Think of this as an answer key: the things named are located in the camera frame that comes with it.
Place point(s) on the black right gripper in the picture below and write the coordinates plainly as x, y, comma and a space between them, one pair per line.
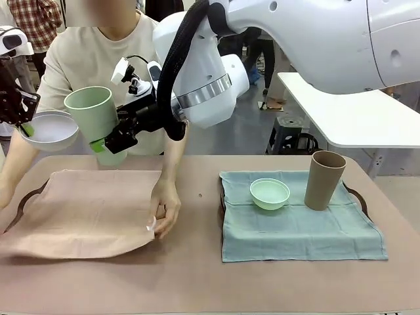
147, 118

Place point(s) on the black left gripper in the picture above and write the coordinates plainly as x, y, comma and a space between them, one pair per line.
8, 78

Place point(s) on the tall pale green cup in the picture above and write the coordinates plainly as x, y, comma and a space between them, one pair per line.
92, 111

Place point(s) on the white round bowl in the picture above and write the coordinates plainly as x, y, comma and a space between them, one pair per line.
52, 131

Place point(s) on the pinkish beige cloth mat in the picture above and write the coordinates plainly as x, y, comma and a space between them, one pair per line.
82, 213

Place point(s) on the pale green bowl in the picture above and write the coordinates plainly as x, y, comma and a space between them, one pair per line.
269, 200

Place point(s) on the tall brown cup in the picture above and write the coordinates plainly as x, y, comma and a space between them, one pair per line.
323, 187

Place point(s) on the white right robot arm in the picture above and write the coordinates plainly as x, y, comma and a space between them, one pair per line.
295, 33

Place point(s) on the person's right forearm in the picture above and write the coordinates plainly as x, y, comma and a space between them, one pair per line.
14, 164

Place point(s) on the person's left forearm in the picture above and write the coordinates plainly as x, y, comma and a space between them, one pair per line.
172, 160

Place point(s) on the teal cloth mat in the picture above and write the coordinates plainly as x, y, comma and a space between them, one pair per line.
295, 236

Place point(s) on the person's right hand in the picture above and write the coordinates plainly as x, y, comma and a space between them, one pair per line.
5, 198

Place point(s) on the person's left hand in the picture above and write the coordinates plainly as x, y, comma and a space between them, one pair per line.
167, 206

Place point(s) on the person in beige shirt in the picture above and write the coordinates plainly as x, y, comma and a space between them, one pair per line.
98, 59

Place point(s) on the person in red plaid shirt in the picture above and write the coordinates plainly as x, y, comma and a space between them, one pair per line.
36, 19

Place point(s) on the person in black leggings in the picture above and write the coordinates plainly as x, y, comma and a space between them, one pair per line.
269, 65

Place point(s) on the black green plastic stool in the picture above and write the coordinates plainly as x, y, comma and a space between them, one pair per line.
288, 131

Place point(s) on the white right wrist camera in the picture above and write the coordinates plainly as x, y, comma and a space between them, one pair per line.
119, 70

